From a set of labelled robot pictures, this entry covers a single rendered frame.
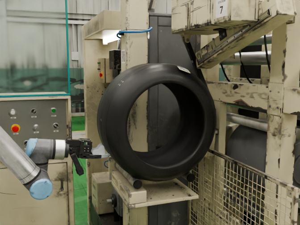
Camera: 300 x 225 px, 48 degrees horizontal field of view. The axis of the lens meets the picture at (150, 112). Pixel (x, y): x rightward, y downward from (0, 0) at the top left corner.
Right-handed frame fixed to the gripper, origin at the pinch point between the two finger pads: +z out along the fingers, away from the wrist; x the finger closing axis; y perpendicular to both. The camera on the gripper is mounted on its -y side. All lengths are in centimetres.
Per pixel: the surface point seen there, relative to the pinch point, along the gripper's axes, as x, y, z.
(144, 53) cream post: 28, 53, 22
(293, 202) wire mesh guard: -59, -1, 59
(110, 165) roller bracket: 25.3, -11.9, 9.1
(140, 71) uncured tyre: -8.3, 41.7, 8.9
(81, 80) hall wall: 911, 17, 119
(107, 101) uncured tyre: -4.1, 26.4, -3.6
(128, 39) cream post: 28, 60, 11
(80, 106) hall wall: 911, -67, 125
